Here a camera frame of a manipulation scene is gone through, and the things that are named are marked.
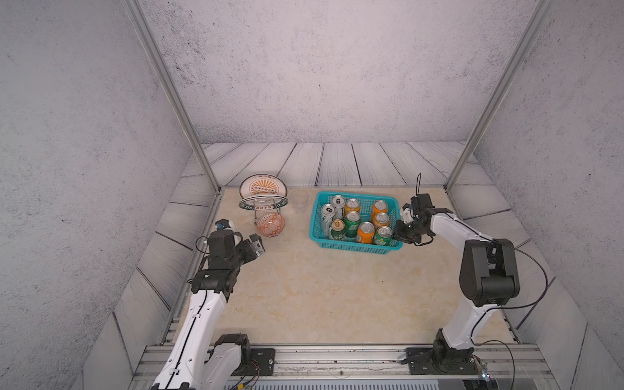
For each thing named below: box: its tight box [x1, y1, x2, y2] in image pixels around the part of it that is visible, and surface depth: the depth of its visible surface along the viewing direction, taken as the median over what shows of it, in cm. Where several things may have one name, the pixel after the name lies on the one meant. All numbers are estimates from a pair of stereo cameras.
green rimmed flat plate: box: [238, 195, 289, 211], surface depth 106 cm
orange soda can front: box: [355, 221, 376, 245], surface depth 95 cm
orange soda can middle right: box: [372, 212, 390, 230], surface depth 97 cm
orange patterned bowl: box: [256, 212, 286, 239], surface depth 107 cm
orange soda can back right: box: [371, 199, 389, 217], surface depth 101 cm
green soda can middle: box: [344, 210, 361, 239], surface depth 98 cm
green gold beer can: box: [330, 218, 347, 241], surface depth 95 cm
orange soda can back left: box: [344, 197, 361, 216], surface depth 101 cm
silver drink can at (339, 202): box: [331, 194, 346, 221], surface depth 99 cm
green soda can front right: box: [372, 225, 393, 247], surface depth 93 cm
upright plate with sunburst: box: [238, 173, 288, 199], surface depth 104 cm
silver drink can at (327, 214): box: [320, 203, 338, 238], surface depth 96 cm
